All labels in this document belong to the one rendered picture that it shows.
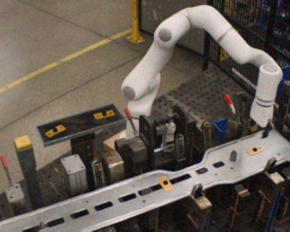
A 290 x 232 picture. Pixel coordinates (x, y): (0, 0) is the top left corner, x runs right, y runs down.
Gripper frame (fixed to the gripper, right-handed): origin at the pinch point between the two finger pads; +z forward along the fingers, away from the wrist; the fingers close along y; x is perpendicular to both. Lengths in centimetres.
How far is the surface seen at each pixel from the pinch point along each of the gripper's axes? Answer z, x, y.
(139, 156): 8, -51, -16
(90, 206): 12, -79, -2
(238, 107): -3.4, -1.5, -14.3
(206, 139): 9.2, -18.3, -13.9
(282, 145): 12.0, 15.0, 3.1
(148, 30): 93, 92, -284
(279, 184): 8.7, -5.8, 24.9
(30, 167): 8, -95, -30
